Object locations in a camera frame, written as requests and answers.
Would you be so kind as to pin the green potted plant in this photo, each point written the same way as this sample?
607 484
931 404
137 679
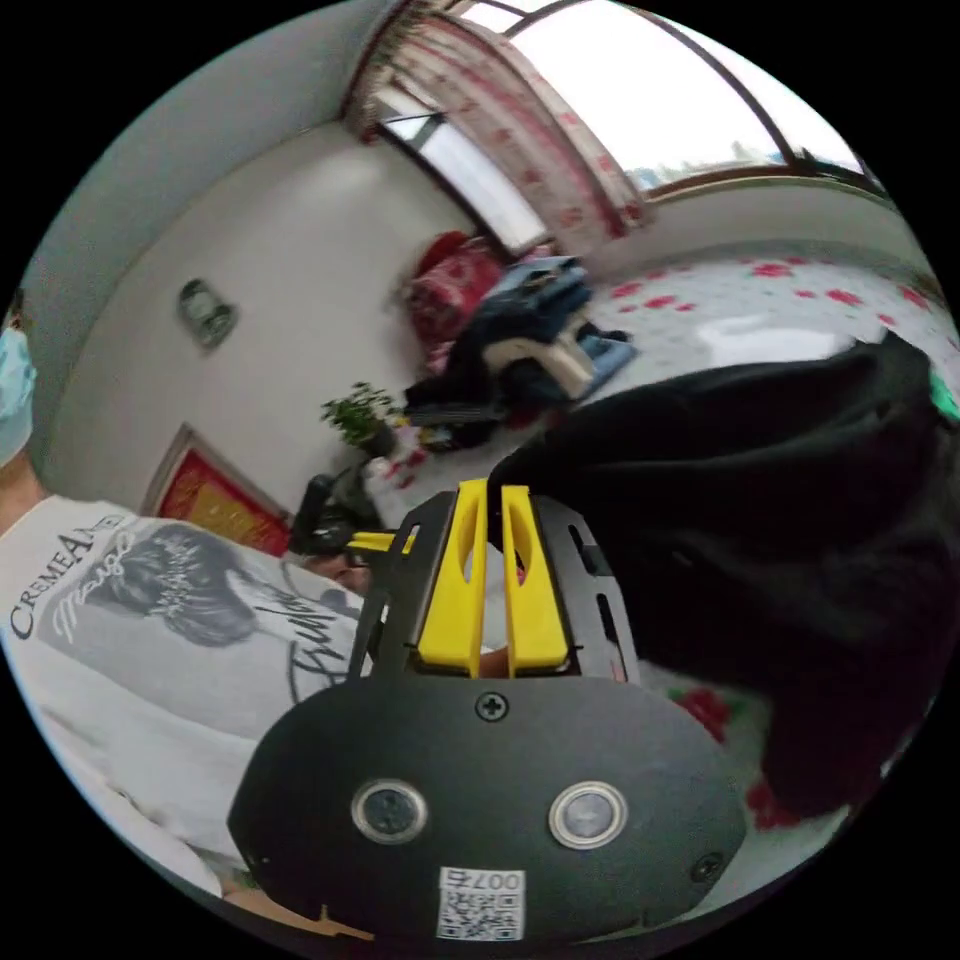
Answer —
360 412

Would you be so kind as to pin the person's body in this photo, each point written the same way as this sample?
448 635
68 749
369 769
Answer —
150 660

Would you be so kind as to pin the black pants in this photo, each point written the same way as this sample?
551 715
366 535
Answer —
750 510

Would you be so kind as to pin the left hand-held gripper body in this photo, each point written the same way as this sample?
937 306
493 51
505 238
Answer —
330 514

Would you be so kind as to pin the person's left hand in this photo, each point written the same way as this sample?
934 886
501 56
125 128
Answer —
351 576

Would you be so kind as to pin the red framed wall picture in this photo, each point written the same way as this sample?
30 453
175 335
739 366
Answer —
217 502

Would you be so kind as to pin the pile of clothes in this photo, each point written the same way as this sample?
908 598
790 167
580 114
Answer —
525 352

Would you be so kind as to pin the person's right hand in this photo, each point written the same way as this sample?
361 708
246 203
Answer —
300 911

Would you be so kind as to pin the red floral folded quilt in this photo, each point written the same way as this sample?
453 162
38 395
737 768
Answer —
454 289

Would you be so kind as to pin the red patterned curtain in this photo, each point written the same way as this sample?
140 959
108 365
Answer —
517 120

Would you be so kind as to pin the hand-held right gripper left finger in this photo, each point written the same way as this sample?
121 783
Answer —
444 600

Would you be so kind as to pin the window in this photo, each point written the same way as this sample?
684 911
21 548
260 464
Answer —
660 82

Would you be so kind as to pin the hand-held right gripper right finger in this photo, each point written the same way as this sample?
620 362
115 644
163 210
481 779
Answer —
537 607

